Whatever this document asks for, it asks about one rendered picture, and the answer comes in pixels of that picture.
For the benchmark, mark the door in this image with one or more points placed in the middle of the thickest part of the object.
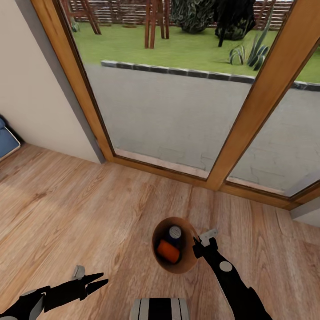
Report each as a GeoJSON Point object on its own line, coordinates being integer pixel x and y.
{"type": "Point", "coordinates": [220, 94]}

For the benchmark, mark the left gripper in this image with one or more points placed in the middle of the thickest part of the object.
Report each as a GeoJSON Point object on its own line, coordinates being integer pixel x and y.
{"type": "Point", "coordinates": [76, 289]}

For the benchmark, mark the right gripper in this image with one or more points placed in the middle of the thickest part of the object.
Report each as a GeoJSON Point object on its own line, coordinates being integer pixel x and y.
{"type": "Point", "coordinates": [201, 251]}

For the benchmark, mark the trash can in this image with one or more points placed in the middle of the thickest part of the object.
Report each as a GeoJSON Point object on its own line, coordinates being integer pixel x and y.
{"type": "Point", "coordinates": [187, 257]}

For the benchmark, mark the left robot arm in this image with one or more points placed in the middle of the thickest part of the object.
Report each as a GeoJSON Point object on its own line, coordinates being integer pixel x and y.
{"type": "Point", "coordinates": [33, 302]}

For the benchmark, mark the robot trunk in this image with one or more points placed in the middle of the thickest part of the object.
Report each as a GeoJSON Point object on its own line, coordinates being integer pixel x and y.
{"type": "Point", "coordinates": [160, 309]}

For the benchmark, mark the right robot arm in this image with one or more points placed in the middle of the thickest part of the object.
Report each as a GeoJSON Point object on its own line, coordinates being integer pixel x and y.
{"type": "Point", "coordinates": [243, 302]}

